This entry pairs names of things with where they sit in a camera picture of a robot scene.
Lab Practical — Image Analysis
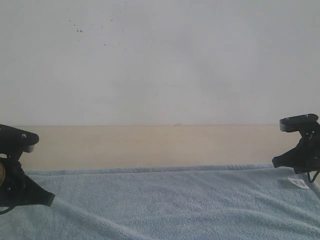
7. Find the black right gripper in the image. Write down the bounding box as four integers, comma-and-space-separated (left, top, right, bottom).
272, 136, 320, 174

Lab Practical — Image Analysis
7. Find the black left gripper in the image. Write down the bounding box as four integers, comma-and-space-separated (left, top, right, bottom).
0, 152, 55, 208

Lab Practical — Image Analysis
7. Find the light blue fluffy towel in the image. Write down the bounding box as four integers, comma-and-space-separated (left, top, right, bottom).
0, 164, 320, 240

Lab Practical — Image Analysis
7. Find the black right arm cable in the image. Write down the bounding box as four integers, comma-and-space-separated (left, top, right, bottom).
306, 168, 320, 184

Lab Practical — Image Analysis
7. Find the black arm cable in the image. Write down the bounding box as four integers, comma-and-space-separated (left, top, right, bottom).
306, 168, 320, 184
0, 203, 20, 216

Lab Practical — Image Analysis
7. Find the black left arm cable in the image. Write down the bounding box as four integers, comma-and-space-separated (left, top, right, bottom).
0, 203, 20, 216

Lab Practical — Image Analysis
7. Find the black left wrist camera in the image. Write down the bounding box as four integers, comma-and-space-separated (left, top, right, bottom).
0, 124, 40, 155

